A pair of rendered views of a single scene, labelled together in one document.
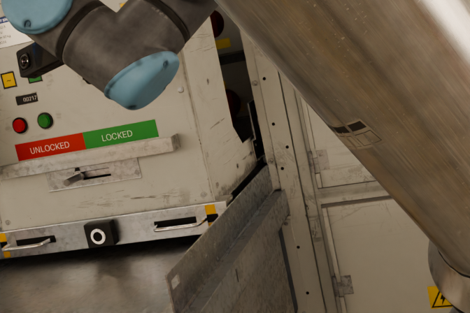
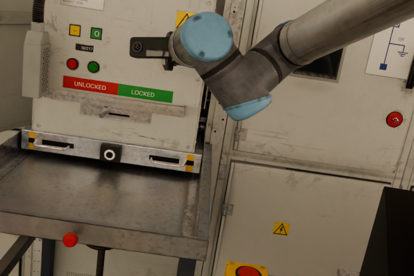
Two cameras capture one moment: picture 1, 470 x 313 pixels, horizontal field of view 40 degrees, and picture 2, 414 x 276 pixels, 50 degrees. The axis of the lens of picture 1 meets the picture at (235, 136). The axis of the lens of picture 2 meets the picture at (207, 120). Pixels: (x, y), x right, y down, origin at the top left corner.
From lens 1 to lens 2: 47 cm
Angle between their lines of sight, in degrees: 19
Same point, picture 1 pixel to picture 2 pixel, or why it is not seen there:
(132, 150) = (155, 108)
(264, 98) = not seen: hidden behind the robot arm
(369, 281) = (243, 211)
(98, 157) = (129, 105)
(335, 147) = (253, 129)
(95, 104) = (135, 68)
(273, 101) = not seen: hidden behind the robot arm
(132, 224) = (133, 152)
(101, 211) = (113, 137)
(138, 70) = (257, 104)
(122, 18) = (252, 66)
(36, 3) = (210, 42)
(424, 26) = not seen: outside the picture
